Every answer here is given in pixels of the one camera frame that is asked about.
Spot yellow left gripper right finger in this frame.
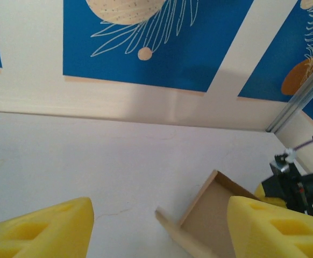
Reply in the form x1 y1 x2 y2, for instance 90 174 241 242
227 195 313 258

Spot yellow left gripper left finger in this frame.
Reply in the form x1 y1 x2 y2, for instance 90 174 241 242
0 197 95 258

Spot brown cardboard paper box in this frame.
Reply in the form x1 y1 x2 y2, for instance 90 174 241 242
155 169 262 258

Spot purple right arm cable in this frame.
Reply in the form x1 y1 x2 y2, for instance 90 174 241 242
293 140 313 152

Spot aluminium corner post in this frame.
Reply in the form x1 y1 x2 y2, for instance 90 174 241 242
266 55 313 134

